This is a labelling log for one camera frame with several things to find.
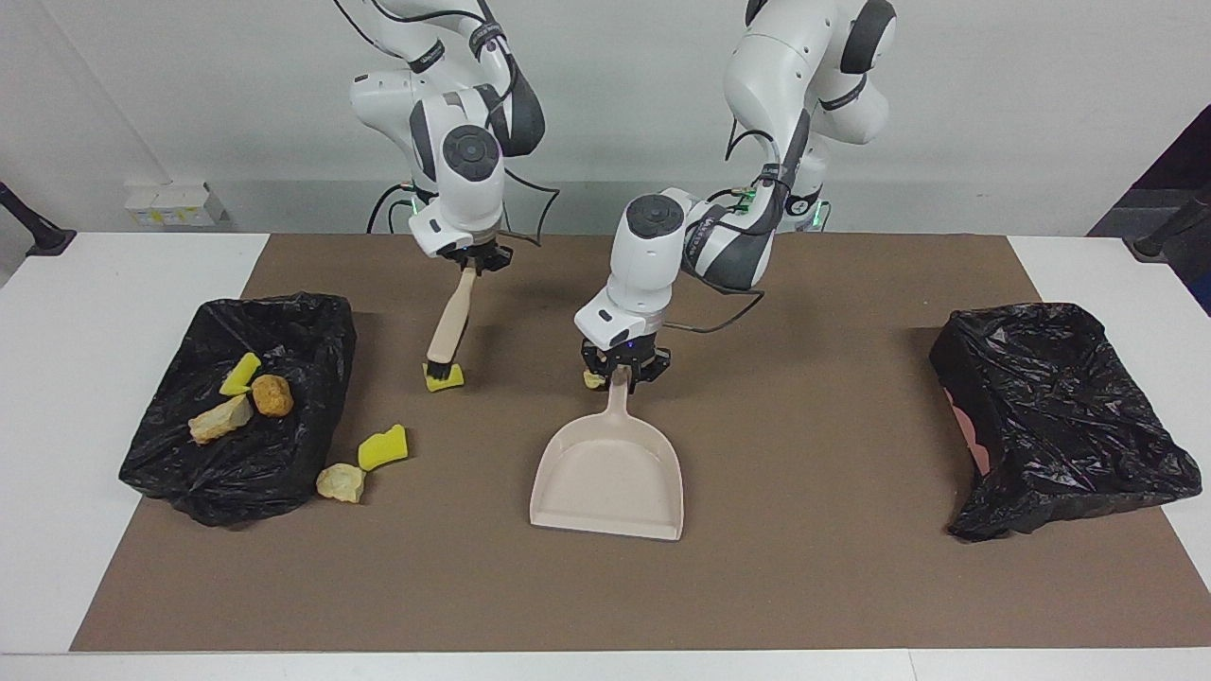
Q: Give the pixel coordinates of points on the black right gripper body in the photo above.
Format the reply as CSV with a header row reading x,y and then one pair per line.
x,y
478,255

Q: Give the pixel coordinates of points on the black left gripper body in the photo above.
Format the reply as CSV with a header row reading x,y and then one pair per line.
x,y
624,357

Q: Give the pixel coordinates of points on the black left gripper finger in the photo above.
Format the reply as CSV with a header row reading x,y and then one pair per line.
x,y
648,378
598,376

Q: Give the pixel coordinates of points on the pale yellowish foam chunk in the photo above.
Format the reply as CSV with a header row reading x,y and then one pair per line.
x,y
593,381

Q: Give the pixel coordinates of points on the beige hand brush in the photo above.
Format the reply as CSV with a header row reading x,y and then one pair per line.
x,y
452,317

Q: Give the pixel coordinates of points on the beige plastic dustpan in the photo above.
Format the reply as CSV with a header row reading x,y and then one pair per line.
x,y
605,482

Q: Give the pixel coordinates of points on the small curled yellow sponge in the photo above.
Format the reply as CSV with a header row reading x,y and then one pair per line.
x,y
447,382

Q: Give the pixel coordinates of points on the large yellow sponge piece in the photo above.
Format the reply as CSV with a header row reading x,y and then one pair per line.
x,y
383,448

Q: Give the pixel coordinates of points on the brown bread roll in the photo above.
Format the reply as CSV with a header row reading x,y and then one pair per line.
x,y
272,395

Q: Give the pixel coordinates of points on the yellow and green sponge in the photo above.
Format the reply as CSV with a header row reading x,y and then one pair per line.
x,y
241,374

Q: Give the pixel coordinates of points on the tan crusty foam chunk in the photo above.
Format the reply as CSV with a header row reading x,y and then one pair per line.
x,y
341,483

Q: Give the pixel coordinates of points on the pale wedge foam chunk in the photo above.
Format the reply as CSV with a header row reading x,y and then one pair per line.
x,y
219,420

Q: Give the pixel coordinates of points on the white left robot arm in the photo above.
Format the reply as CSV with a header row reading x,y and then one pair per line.
x,y
653,274

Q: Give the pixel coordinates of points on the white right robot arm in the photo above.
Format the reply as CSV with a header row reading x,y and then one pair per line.
x,y
468,189

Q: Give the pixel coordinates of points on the black bag over pink bin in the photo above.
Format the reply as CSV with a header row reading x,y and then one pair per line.
x,y
1060,416

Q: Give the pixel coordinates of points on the brown table mat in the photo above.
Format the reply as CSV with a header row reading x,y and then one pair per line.
x,y
605,586

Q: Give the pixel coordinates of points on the black stand foot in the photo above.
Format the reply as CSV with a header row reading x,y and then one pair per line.
x,y
1159,244
47,241

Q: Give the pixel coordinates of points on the white wall socket box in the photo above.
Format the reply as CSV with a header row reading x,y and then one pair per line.
x,y
175,206

